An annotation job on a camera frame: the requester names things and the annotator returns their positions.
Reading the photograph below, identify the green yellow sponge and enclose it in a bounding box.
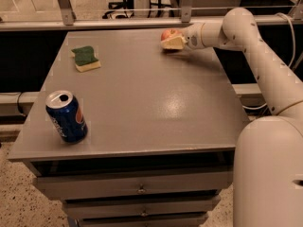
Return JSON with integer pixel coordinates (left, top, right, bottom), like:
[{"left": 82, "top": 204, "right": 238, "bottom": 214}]
[{"left": 71, "top": 45, "right": 101, "bottom": 72}]

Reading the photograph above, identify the bottom grey drawer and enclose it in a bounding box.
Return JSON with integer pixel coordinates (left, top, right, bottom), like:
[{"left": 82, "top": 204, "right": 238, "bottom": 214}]
[{"left": 80, "top": 213, "right": 208, "bottom": 227}]

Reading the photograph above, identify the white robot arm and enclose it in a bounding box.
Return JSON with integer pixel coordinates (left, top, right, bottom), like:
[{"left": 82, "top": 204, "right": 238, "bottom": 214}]
[{"left": 161, "top": 8, "right": 303, "bottom": 227}]

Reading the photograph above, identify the metal railing bar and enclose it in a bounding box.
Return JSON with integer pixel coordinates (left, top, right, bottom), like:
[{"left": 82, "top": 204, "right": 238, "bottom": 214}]
[{"left": 0, "top": 14, "right": 303, "bottom": 32}]

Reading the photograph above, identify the middle grey drawer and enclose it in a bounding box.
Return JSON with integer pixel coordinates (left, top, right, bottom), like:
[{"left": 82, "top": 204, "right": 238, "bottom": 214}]
[{"left": 63, "top": 195, "right": 221, "bottom": 219}]

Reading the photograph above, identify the blue pepsi can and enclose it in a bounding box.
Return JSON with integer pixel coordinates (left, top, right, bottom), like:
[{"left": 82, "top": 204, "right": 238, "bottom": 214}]
[{"left": 45, "top": 90, "right": 88, "bottom": 144}]

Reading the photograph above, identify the top grey drawer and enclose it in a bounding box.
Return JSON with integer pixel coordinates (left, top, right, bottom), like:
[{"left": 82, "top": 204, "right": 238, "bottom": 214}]
[{"left": 33, "top": 169, "right": 233, "bottom": 200}]

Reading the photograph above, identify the grey drawer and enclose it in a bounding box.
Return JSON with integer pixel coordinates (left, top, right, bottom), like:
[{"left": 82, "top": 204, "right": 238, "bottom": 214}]
[
  {"left": 80, "top": 213, "right": 208, "bottom": 227},
  {"left": 63, "top": 195, "right": 221, "bottom": 219},
  {"left": 33, "top": 169, "right": 233, "bottom": 200}
]

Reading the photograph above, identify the red apple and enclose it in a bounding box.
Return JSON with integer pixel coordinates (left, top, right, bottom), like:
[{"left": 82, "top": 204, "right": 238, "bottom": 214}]
[{"left": 161, "top": 28, "right": 181, "bottom": 41}]

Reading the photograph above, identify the grey drawer cabinet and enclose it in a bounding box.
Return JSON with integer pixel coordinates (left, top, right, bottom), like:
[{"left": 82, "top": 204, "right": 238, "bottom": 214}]
[{"left": 8, "top": 27, "right": 250, "bottom": 227}]

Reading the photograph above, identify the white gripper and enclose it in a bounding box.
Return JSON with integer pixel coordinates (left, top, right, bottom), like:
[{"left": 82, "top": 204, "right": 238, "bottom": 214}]
[{"left": 161, "top": 24, "right": 204, "bottom": 50}]

